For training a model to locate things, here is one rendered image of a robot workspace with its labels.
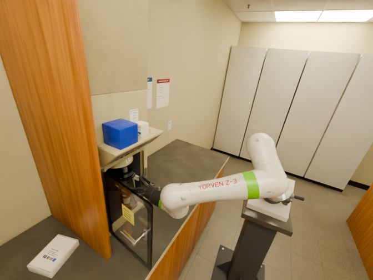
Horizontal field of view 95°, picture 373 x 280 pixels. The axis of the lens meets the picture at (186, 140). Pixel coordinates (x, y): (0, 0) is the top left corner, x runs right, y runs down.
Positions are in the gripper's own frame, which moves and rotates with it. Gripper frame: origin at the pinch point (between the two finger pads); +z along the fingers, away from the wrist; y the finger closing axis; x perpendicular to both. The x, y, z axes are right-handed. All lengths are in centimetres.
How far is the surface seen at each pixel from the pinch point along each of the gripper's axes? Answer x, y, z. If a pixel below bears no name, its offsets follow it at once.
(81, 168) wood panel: -24.5, 25.8, -4.9
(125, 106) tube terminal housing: -43.5, 0.8, -2.9
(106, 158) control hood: -26.5, 17.8, -9.3
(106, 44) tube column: -68, 8, -3
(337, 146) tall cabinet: 39, -293, -171
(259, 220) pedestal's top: 27, -44, -75
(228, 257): 119, -73, -64
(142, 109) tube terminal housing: -40.4, -10.6, -2.9
